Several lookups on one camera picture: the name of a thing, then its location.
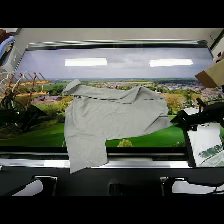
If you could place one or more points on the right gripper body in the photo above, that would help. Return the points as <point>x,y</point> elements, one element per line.
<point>182,120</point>

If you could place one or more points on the grey T-shirt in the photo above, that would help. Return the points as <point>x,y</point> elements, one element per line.
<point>106,116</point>

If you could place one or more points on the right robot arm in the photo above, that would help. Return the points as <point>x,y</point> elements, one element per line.
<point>210,113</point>

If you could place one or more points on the heap of clothes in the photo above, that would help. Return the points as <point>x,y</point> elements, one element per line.
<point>5,45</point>

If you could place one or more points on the brown cardboard box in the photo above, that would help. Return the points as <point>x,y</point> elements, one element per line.
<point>211,75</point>

